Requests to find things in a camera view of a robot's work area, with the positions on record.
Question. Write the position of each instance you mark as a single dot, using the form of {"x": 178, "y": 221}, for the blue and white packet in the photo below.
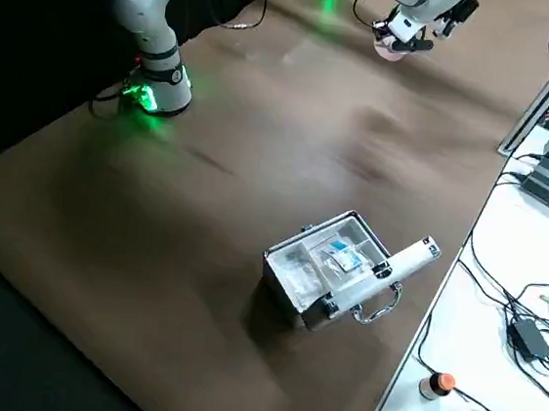
{"x": 336, "y": 245}
{"x": 347, "y": 261}

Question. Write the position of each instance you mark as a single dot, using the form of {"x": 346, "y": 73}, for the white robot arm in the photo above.
{"x": 147, "y": 10}

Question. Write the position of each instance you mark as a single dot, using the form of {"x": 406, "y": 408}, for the pink bowl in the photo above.
{"x": 389, "y": 53}

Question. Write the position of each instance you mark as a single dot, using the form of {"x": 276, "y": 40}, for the small bottle with orange cap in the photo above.
{"x": 432, "y": 388}

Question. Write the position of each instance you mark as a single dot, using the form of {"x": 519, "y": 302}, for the black desk power adapter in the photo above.
{"x": 530, "y": 339}

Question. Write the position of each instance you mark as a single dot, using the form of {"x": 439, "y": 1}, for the open aluminium case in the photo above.
{"x": 285, "y": 290}

